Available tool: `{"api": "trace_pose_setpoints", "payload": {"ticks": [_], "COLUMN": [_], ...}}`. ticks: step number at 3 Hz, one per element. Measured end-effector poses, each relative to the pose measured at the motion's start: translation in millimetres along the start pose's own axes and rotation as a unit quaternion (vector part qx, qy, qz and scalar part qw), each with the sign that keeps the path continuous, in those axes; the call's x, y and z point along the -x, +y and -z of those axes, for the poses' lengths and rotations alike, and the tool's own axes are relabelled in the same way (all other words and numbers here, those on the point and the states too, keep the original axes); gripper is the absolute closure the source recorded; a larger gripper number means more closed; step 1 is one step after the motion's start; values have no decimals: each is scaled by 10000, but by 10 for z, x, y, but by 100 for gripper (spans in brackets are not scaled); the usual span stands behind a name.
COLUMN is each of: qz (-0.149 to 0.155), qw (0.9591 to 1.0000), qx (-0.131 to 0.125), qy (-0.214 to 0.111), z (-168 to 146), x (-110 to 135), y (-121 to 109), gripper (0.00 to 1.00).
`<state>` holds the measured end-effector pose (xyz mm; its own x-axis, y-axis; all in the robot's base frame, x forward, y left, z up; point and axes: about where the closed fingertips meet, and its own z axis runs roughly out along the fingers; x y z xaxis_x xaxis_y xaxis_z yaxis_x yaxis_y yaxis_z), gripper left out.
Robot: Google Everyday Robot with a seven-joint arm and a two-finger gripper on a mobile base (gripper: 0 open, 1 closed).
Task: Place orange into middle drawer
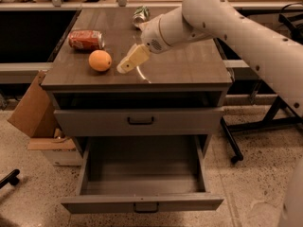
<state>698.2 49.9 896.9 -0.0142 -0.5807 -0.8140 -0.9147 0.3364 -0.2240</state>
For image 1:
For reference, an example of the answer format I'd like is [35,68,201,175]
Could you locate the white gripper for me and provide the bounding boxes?
[116,16,165,74]

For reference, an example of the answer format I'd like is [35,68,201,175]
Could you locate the orange fruit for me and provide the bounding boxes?
[88,50,112,72]

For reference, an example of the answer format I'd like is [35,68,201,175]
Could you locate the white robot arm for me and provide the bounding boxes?
[117,0,303,116]

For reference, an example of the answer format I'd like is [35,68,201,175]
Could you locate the grey drawer cabinet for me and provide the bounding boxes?
[40,6,234,158]

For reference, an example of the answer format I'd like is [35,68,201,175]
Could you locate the closed upper grey drawer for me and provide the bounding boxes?
[54,107,223,136]

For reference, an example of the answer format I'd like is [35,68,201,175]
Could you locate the open lower grey drawer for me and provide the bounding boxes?
[62,135,223,214]

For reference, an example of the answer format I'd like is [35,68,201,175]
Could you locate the green soda can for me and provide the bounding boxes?
[133,6,150,28]

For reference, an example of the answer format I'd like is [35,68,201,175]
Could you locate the red soda can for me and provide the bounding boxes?
[68,30,104,51]

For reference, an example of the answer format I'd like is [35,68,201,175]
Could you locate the brown cardboard box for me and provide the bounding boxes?
[8,71,76,150]

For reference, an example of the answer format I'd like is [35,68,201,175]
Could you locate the black stand with wheels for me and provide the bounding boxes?
[215,2,303,164]

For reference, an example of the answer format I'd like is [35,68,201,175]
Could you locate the black chair leg caster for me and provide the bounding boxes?
[0,169,20,189]

